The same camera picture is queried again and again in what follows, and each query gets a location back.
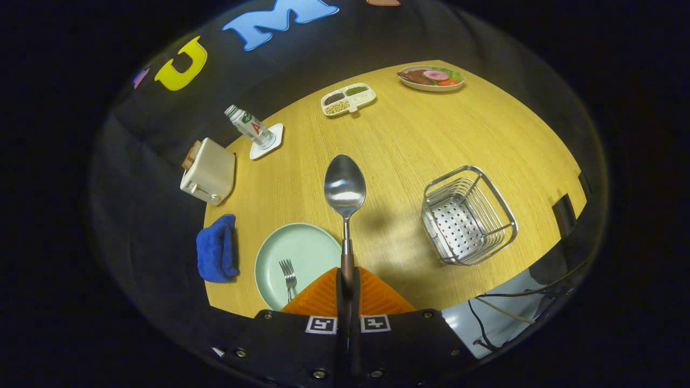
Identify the small plastic drink bottle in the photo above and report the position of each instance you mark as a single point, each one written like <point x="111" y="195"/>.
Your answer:
<point x="250" y="126"/>

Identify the toast slice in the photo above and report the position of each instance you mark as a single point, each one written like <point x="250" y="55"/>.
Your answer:
<point x="190" y="156"/>

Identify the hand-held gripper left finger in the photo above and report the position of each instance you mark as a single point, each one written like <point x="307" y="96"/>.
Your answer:
<point x="340" y="312"/>

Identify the pink ham slice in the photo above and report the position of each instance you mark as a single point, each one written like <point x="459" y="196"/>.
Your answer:
<point x="435" y="75"/>

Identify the green lettuce leaf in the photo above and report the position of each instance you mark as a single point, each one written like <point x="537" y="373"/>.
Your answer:
<point x="456" y="75"/>

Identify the cream toaster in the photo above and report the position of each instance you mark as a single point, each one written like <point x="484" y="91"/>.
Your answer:
<point x="210" y="175"/>

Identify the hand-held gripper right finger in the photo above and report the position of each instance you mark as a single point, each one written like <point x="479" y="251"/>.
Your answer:
<point x="356" y="312"/>

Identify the blue folded towel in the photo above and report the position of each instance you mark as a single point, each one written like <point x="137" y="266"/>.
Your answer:
<point x="215" y="250"/>

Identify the white plate with food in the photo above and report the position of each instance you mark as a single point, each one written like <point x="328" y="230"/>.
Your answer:
<point x="431" y="88"/>

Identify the red tomato slice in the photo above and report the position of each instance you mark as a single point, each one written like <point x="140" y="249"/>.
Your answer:
<point x="449" y="82"/>

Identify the pale green plate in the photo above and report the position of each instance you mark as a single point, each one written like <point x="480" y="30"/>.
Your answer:
<point x="307" y="248"/>

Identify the white divided condiment tray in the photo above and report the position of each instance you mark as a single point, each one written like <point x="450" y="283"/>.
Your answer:
<point x="366" y="98"/>

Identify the brown meat pieces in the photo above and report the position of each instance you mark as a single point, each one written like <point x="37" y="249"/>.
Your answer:
<point x="414" y="76"/>

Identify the white square coaster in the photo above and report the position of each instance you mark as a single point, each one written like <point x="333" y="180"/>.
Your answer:
<point x="269" y="146"/>

